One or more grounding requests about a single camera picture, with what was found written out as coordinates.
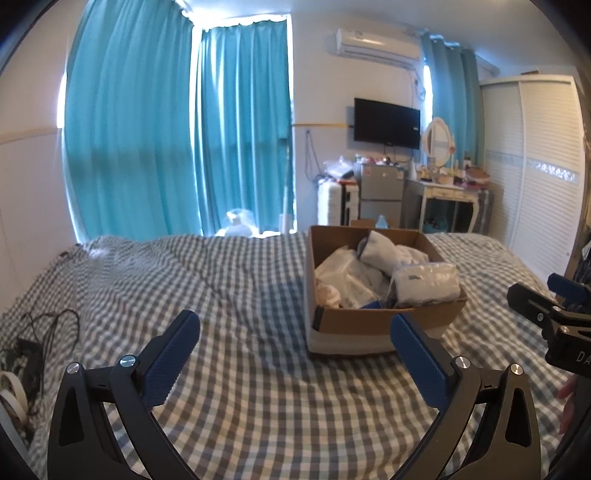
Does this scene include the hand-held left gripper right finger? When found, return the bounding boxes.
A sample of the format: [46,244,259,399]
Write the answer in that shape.
[390,313,542,480]

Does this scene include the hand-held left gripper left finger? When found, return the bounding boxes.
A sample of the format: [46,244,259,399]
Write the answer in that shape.
[47,310,201,480]

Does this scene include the small grey fridge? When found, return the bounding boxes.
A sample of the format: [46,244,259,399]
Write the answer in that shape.
[360,162,407,228]

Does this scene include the oval white mirror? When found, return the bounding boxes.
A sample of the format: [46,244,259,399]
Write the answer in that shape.
[422,117,454,169]

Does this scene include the dark cloth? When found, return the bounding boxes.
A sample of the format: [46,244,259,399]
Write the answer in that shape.
[574,244,591,280]

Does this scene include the white round container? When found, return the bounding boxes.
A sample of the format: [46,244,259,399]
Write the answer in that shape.
[0,394,22,445]

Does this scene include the black television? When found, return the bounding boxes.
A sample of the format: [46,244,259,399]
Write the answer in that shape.
[353,98,421,149]

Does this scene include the white suitcase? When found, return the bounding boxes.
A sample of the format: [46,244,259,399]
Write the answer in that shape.
[318,181,360,228]

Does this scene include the white dressing table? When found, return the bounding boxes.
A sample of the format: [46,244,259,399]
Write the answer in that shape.
[405,178,491,232]

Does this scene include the wide teal curtain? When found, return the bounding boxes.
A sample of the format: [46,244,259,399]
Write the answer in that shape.
[62,0,205,244]

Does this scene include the white wardrobe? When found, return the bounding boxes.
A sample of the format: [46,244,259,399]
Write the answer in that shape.
[480,75,587,278]

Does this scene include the narrow teal curtain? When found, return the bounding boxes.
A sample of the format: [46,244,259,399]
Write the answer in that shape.
[422,34,485,165]

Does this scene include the hanging dark cord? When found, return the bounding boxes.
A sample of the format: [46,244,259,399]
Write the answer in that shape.
[305,129,322,180]

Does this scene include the person's right hand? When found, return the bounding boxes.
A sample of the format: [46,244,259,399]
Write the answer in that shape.
[556,373,581,435]

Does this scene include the grey checked blanket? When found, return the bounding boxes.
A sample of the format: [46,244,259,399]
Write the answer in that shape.
[0,231,573,480]

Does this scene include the large white plastic packet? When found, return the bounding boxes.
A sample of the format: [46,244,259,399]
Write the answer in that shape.
[315,247,391,309]

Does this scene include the grey white cloth packet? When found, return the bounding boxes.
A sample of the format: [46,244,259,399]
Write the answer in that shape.
[358,231,428,274]

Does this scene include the crumpled clear bag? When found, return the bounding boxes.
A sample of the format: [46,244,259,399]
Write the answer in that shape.
[324,157,356,182]

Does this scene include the white plastic bag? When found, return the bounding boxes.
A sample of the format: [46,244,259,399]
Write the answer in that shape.
[217,209,260,239]

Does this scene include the tape roll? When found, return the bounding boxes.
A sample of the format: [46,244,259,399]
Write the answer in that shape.
[0,371,27,422]

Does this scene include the brown cardboard box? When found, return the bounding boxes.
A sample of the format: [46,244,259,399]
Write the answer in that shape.
[305,224,468,357]

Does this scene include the white air conditioner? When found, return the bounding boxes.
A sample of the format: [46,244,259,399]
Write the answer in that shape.
[335,28,423,71]

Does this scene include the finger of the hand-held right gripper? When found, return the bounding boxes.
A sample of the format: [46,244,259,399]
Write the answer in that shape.
[506,282,561,335]
[547,273,590,309]

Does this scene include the clear packet of white cloth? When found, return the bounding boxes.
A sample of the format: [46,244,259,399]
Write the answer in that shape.
[388,262,462,309]

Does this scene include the black cables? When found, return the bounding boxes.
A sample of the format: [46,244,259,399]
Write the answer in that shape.
[9,308,80,372]

